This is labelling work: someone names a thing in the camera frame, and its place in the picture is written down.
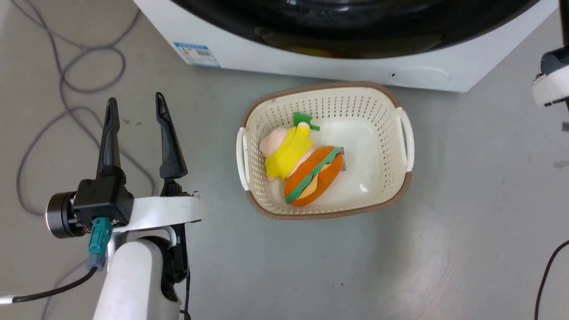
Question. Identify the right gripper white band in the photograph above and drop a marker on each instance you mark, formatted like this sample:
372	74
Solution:
553	86

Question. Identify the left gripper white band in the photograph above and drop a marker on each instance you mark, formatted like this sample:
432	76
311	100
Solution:
155	211

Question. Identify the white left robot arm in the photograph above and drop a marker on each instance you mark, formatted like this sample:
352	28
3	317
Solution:
131	280

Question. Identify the white washing machine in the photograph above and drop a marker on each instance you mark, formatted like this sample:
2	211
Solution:
249	49

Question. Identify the dark washing machine drum opening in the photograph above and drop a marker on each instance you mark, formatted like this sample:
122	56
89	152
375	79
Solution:
355	26

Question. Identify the blue energy label sticker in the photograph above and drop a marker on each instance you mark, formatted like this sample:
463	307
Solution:
198	55

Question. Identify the white round filter cover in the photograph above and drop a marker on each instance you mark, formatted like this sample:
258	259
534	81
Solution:
420	76

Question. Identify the doll with yellow shirt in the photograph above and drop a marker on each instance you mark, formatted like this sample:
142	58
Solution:
291	153

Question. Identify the hamburger plush toy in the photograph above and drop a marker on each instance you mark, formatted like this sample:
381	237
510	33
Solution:
316	178

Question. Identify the cream laundry basket brown rim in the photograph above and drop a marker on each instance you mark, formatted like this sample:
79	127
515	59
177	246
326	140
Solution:
351	102

